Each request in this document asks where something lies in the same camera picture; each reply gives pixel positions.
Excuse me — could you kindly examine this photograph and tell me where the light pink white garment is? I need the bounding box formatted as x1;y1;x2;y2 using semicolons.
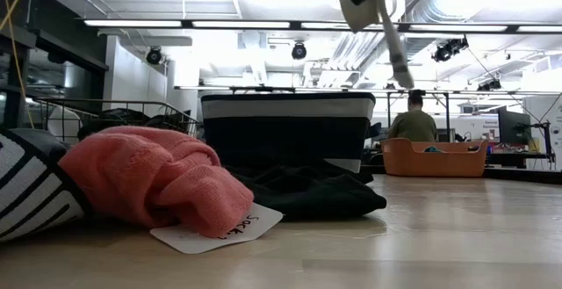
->
338;0;416;90

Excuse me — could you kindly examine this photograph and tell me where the black sock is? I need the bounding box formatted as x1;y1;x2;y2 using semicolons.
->
214;155;374;184

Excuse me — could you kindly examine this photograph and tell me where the black garment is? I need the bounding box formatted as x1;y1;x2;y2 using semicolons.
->
226;172;389;222

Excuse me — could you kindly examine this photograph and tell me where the pink knitted sock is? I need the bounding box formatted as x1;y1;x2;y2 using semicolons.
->
58;125;256;240

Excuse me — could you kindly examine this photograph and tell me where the black Puma briefs grey waistband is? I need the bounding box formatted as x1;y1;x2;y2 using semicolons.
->
77;107;153;141

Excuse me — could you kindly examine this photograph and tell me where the black ceiling spotlight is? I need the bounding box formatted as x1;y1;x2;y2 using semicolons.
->
144;46;164;66
430;36;470;64
476;77;503;92
291;41;308;61

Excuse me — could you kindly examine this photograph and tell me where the long ceiling light bar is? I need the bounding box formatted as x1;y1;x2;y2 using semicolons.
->
82;18;562;35

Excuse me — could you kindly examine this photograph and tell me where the blue fabric storage bin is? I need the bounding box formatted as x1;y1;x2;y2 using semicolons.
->
200;91;378;175

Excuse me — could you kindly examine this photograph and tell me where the person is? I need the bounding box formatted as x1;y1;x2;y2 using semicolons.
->
386;90;439;143

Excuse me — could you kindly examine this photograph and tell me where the orange plastic tub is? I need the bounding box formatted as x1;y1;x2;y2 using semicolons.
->
380;137;490;178

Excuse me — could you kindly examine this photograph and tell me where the black computer monitor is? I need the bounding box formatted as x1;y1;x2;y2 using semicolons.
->
497;107;532;147

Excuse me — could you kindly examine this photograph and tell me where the dark background desk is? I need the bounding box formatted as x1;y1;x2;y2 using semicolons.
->
486;150;552;170

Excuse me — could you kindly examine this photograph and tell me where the white handwritten socks card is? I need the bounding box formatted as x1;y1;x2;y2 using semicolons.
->
148;202;285;256

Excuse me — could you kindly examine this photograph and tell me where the black metal table frame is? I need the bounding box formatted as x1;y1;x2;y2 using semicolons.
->
482;167;562;185

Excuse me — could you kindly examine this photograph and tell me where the gold wire basket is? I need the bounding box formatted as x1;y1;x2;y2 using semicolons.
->
33;98;202;146

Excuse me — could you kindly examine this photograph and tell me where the yellow hanging cord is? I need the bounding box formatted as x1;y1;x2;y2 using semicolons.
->
0;0;35;130

